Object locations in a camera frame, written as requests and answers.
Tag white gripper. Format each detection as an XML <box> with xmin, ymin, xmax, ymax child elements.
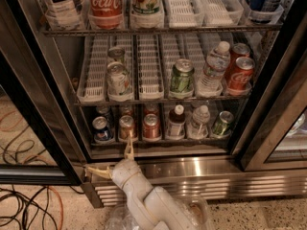
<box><xmin>86</xmin><ymin>138</ymin><xmax>143</xmax><ymax>189</ymax></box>

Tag blue pepsi can front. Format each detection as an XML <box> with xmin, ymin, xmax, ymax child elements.
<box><xmin>92</xmin><ymin>116</ymin><xmax>113</xmax><ymax>143</ymax></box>

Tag blue pepsi can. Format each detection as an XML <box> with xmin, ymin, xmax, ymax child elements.
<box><xmin>92</xmin><ymin>116</ymin><xmax>113</xmax><ymax>143</ymax></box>
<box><xmin>96</xmin><ymin>105</ymin><xmax>114</xmax><ymax>127</ymax></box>

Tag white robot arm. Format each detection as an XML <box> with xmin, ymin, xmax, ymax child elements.
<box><xmin>86</xmin><ymin>138</ymin><xmax>197</xmax><ymax>230</ymax></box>

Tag gold soda can front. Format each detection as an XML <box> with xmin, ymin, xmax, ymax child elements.
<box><xmin>119</xmin><ymin>115</ymin><xmax>136</xmax><ymax>140</ymax></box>

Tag gold soda can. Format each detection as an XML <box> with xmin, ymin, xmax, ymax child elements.
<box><xmin>119</xmin><ymin>115</ymin><xmax>136</xmax><ymax>140</ymax></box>
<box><xmin>120</xmin><ymin>104</ymin><xmax>134</xmax><ymax>116</ymax></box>

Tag red soda can front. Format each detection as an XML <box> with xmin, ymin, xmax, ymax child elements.
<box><xmin>143</xmin><ymin>114</ymin><xmax>160</xmax><ymax>139</ymax></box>

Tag red soda can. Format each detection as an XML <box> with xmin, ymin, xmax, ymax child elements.
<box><xmin>143</xmin><ymin>114</ymin><xmax>160</xmax><ymax>139</ymax></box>
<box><xmin>144</xmin><ymin>103</ymin><xmax>159</xmax><ymax>115</ymax></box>

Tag gold soda can rear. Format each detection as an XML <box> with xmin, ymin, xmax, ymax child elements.
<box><xmin>120</xmin><ymin>104</ymin><xmax>134</xmax><ymax>116</ymax></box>

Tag blue pepsi can rear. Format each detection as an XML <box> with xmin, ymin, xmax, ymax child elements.
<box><xmin>96</xmin><ymin>105</ymin><xmax>114</xmax><ymax>127</ymax></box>

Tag red soda can rear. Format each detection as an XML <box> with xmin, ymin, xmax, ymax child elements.
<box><xmin>144</xmin><ymin>103</ymin><xmax>159</xmax><ymax>115</ymax></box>

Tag white patterned can front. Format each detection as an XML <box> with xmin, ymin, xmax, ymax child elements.
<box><xmin>106</xmin><ymin>61</ymin><xmax>130</xmax><ymax>96</ymax></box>

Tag left glass fridge door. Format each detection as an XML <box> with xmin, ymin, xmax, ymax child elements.
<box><xmin>0</xmin><ymin>51</ymin><xmax>82</xmax><ymax>186</ymax></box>

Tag glass fridge door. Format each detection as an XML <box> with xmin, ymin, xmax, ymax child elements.
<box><xmin>0</xmin><ymin>51</ymin><xmax>82</xmax><ymax>186</ymax></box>
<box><xmin>240</xmin><ymin>60</ymin><xmax>307</xmax><ymax>172</ymax></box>

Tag small water bottle bottom shelf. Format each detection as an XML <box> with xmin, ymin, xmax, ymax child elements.
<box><xmin>189</xmin><ymin>105</ymin><xmax>210</xmax><ymax>140</ymax></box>

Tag green soda can middle shelf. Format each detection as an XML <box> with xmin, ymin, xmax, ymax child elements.
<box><xmin>170</xmin><ymin>58</ymin><xmax>195</xmax><ymax>94</ymax></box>

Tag green soda can shelf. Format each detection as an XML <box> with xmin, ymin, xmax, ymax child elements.
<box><xmin>211</xmin><ymin>111</ymin><xmax>234</xmax><ymax>136</ymax></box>
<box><xmin>170</xmin><ymin>58</ymin><xmax>195</xmax><ymax>94</ymax></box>

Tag silver can rear middle shelf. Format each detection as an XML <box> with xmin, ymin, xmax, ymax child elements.
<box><xmin>107</xmin><ymin>46</ymin><xmax>125</xmax><ymax>63</ymax></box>

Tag green soda can bottom shelf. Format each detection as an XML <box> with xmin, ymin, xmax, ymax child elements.
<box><xmin>211</xmin><ymin>111</ymin><xmax>234</xmax><ymax>136</ymax></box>

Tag water bottle middle shelf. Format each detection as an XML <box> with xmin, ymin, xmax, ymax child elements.
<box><xmin>200</xmin><ymin>41</ymin><xmax>230</xmax><ymax>92</ymax></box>

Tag stainless steel fridge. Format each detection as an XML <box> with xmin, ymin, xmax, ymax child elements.
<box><xmin>1</xmin><ymin>0</ymin><xmax>307</xmax><ymax>208</ymax></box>

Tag red coca-cola can front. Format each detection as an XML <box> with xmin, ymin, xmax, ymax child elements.
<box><xmin>227</xmin><ymin>57</ymin><xmax>255</xmax><ymax>90</ymax></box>

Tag red coca-cola can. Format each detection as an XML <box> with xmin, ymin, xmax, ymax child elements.
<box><xmin>224</xmin><ymin>43</ymin><xmax>250</xmax><ymax>79</ymax></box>
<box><xmin>227</xmin><ymin>57</ymin><xmax>255</xmax><ymax>90</ymax></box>

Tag coca-cola bottle top shelf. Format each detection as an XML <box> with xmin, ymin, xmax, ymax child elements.
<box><xmin>89</xmin><ymin>0</ymin><xmax>123</xmax><ymax>29</ymax></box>

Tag right glass fridge door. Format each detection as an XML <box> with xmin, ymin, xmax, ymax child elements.
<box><xmin>240</xmin><ymin>60</ymin><xmax>307</xmax><ymax>172</ymax></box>

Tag tea bottle top shelf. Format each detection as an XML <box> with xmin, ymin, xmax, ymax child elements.
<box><xmin>44</xmin><ymin>0</ymin><xmax>84</xmax><ymax>30</ymax></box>

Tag red coca-cola can rear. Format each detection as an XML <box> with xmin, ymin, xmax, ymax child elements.
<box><xmin>224</xmin><ymin>43</ymin><xmax>250</xmax><ymax>79</ymax></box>

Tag dark juice bottle white cap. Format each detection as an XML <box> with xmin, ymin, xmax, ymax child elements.
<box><xmin>167</xmin><ymin>104</ymin><xmax>185</xmax><ymax>137</ymax></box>

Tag clear plastic bag bin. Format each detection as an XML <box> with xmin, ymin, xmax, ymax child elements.
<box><xmin>104</xmin><ymin>195</ymin><xmax>215</xmax><ymax>230</ymax></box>

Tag black and orange floor cables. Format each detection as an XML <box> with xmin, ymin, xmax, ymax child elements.
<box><xmin>0</xmin><ymin>185</ymin><xmax>84</xmax><ymax>230</ymax></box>

